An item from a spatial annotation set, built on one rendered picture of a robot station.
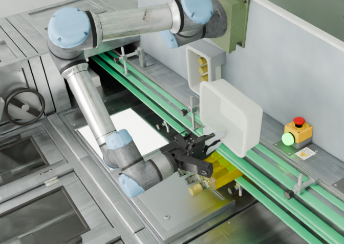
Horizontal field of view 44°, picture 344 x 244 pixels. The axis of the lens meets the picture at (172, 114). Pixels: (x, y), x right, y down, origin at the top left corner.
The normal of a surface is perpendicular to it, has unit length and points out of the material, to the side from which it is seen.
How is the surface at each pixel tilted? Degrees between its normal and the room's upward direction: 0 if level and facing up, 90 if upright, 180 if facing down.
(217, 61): 90
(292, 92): 0
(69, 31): 81
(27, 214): 90
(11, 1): 90
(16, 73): 90
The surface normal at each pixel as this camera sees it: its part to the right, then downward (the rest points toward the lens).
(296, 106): -0.84, 0.36
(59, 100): 0.54, 0.43
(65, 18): 0.18, -0.21
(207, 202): -0.09, -0.82
